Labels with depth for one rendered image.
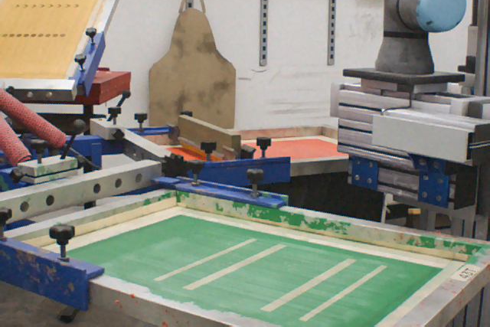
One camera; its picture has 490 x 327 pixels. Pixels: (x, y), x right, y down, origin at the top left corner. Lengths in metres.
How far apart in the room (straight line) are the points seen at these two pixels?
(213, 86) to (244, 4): 0.53
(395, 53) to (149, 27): 2.59
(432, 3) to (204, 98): 2.77
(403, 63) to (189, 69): 2.61
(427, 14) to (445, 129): 0.27
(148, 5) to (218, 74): 0.57
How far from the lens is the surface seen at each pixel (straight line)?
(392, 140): 1.72
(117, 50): 4.24
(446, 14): 1.75
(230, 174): 1.98
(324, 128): 2.74
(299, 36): 4.69
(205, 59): 4.35
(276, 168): 2.04
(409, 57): 1.87
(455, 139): 1.61
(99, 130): 2.15
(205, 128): 2.24
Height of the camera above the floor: 1.40
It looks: 10 degrees down
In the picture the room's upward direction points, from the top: 1 degrees clockwise
